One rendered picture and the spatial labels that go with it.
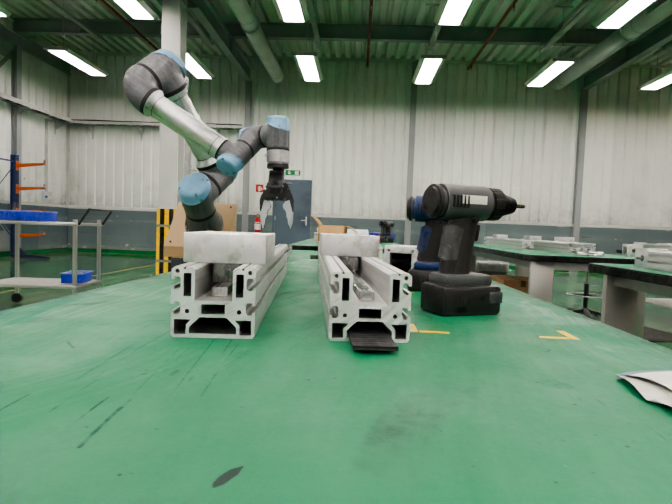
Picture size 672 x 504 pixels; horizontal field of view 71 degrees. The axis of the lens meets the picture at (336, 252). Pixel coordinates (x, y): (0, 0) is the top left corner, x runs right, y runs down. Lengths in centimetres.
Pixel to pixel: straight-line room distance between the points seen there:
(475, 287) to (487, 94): 1239
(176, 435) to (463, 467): 18
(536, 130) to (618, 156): 214
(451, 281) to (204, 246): 40
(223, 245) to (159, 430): 35
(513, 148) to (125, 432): 1287
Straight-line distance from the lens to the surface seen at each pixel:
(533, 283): 364
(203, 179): 183
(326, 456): 31
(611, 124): 1407
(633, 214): 1412
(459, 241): 82
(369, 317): 60
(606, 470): 35
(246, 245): 65
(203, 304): 61
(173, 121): 163
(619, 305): 285
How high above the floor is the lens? 92
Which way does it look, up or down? 3 degrees down
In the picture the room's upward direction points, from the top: 2 degrees clockwise
